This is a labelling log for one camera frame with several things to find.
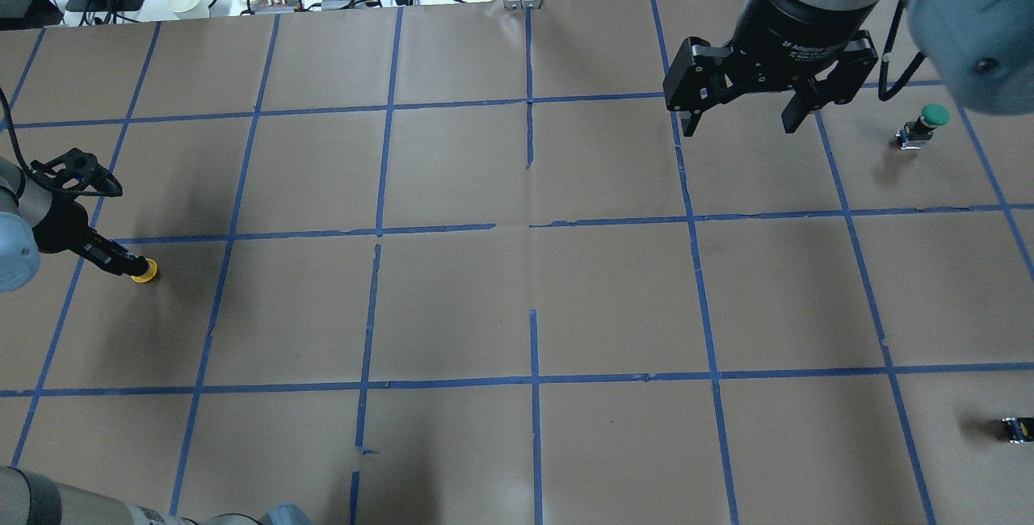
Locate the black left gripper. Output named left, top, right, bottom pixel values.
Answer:
left=31, top=147, right=145, bottom=277

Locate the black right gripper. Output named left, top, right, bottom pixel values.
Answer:
left=662, top=0, right=879, bottom=137

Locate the yellow push button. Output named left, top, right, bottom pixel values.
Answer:
left=132, top=258, right=160, bottom=284

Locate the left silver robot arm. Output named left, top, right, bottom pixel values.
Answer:
left=1, top=97, right=160, bottom=292

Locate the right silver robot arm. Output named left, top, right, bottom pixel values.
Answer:
left=662, top=0, right=1033, bottom=137

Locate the green push button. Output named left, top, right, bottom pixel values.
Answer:
left=895, top=104, right=952, bottom=152

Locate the red push button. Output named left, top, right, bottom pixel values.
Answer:
left=1000, top=416, right=1034, bottom=444

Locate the white cup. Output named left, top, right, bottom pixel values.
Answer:
left=166, top=0, right=210, bottom=20

